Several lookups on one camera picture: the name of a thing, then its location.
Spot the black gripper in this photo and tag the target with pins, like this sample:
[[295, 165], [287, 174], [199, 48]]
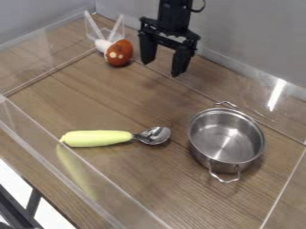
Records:
[[180, 40]]

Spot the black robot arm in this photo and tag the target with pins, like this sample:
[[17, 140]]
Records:
[[174, 14]]

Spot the red toy mushroom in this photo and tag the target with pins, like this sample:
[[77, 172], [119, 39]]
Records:
[[116, 52]]

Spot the clear acrylic barrier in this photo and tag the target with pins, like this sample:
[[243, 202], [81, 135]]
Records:
[[59, 88]]

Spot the yellow-handled metal scoop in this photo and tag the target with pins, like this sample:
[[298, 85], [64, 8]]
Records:
[[97, 138]]

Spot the silver pot with handles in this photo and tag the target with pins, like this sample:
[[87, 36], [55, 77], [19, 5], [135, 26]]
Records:
[[226, 141]]

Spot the black table leg frame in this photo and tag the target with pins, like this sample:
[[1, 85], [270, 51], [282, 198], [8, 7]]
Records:
[[19, 217]]

